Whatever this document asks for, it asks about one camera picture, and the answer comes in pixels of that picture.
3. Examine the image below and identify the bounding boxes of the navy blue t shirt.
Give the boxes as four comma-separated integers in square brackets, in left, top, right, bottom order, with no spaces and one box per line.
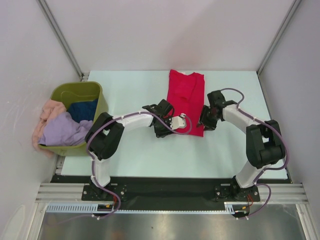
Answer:
[67,99,98,123]

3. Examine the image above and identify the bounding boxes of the left white cable duct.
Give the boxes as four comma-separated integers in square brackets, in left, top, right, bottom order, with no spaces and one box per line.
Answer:
[46,203,114,214]

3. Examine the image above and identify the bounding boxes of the olive green plastic bin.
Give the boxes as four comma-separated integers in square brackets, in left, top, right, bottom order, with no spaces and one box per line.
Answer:
[38,81,108,157]

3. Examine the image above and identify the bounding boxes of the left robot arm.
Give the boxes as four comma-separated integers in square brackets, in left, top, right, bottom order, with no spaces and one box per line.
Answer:
[85,99,175,200]

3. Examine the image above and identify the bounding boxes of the aluminium front rail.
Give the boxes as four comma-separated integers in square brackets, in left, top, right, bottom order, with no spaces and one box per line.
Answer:
[36,183,309,204]

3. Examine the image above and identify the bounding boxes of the red t shirt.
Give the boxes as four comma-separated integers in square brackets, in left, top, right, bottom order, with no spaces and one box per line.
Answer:
[166,69,205,137]

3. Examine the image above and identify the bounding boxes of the pink t shirt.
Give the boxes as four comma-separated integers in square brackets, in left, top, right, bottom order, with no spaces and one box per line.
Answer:
[32,99,67,156]

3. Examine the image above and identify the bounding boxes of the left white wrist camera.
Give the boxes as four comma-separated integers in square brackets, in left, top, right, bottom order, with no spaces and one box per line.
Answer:
[169,113,187,130]

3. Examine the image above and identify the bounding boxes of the aluminium corner post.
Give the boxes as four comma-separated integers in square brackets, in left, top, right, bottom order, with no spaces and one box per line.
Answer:
[36,0,84,81]
[256,0,303,77]

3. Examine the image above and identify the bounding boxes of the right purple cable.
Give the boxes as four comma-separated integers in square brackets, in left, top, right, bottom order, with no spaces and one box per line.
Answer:
[221,87,291,221]

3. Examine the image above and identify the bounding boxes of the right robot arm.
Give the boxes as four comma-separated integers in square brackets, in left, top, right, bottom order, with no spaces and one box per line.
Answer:
[198,90,287,201]

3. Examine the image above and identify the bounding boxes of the right aluminium corner post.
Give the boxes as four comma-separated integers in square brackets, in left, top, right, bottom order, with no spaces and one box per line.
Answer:
[256,0,303,77]

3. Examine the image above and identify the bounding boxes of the left aluminium corner post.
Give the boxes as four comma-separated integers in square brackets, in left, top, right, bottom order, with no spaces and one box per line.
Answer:
[36,0,84,81]

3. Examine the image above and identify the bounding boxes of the lavender t shirt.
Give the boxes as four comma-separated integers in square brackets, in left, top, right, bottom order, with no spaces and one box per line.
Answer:
[38,112,93,147]

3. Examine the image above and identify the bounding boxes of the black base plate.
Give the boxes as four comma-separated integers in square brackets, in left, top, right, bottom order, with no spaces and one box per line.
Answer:
[49,174,292,211]

